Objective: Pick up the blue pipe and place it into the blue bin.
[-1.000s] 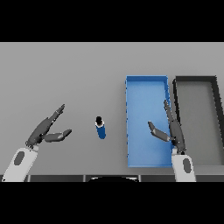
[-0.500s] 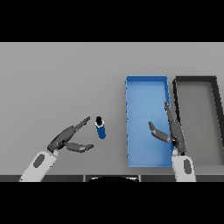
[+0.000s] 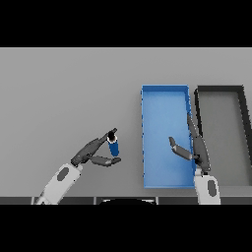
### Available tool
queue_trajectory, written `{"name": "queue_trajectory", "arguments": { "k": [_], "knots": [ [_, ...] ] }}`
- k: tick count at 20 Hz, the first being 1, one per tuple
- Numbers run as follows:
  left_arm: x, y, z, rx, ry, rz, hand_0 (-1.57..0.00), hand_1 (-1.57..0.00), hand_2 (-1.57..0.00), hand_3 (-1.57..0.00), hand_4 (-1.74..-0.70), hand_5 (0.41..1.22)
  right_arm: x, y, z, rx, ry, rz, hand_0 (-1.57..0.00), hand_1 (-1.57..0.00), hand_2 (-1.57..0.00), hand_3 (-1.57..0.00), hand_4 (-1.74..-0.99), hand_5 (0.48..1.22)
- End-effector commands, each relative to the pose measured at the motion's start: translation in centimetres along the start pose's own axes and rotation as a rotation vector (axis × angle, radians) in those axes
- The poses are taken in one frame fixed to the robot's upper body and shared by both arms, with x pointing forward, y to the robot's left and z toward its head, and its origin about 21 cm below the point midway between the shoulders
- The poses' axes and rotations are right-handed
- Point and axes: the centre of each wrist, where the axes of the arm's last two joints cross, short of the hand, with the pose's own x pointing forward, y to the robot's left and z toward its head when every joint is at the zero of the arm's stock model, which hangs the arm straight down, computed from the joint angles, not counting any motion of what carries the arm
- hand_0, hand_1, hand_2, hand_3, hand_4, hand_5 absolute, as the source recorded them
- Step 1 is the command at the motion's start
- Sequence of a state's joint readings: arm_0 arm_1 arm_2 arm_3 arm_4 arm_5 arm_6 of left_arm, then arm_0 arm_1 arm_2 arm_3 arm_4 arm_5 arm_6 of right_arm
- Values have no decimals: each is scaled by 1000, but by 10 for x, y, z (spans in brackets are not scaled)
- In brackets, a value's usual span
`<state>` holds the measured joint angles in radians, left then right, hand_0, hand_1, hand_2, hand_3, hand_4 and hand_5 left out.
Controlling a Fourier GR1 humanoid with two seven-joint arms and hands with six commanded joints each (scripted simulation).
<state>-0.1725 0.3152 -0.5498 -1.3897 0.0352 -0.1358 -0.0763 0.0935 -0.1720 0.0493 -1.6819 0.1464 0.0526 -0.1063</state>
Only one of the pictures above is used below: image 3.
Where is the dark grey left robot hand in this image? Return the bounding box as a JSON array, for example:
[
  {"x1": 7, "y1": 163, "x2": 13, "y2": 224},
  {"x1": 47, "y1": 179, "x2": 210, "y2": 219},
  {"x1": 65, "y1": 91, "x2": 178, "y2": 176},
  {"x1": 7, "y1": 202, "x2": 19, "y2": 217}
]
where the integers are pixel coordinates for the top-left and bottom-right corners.
[{"x1": 70, "y1": 127, "x2": 122, "y2": 167}]

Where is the blue bin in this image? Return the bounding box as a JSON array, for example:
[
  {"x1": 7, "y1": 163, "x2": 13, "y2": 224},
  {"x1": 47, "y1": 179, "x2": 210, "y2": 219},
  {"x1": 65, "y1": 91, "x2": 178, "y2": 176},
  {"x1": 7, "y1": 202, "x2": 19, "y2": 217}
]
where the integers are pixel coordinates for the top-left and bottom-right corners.
[{"x1": 141, "y1": 84, "x2": 197, "y2": 190}]

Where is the dark grey bin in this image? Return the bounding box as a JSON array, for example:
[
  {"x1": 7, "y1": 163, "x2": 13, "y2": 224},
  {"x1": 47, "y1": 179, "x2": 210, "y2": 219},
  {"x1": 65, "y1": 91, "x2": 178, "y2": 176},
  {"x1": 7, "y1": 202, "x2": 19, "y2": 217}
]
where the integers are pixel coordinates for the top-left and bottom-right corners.
[{"x1": 193, "y1": 85, "x2": 252, "y2": 187}]

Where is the blue pipe with dark end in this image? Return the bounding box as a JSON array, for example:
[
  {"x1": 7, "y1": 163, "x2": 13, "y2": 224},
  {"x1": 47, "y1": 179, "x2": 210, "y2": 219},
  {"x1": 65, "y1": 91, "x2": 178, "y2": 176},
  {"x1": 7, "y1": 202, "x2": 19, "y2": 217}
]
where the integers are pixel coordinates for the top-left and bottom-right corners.
[{"x1": 106, "y1": 130, "x2": 120, "y2": 158}]

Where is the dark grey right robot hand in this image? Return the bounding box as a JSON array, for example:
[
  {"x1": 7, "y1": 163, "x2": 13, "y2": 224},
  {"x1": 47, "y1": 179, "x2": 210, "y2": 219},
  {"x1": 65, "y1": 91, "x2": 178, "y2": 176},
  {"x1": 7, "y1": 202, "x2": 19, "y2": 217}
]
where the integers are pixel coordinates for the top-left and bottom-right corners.
[{"x1": 168, "y1": 112, "x2": 212, "y2": 175}]

